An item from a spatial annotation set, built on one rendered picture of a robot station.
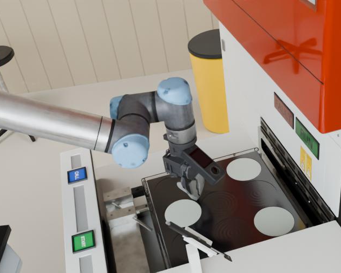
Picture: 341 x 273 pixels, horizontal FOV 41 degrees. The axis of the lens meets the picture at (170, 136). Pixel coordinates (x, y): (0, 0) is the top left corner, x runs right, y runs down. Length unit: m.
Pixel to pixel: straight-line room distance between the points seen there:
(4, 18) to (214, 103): 1.80
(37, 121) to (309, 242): 0.64
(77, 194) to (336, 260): 0.68
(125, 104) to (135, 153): 0.16
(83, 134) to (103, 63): 2.86
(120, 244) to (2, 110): 0.49
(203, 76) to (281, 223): 1.70
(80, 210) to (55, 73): 2.74
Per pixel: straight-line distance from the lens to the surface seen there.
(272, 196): 1.26
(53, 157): 3.16
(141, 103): 1.05
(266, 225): 1.19
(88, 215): 1.22
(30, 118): 0.95
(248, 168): 1.34
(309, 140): 1.11
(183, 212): 1.24
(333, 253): 1.06
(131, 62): 3.77
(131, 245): 1.22
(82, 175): 1.34
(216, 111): 2.89
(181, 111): 1.05
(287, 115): 1.20
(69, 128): 0.95
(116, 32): 3.67
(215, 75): 2.73
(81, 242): 1.15
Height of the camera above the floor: 1.78
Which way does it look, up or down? 36 degrees down
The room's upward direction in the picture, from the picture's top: 11 degrees counter-clockwise
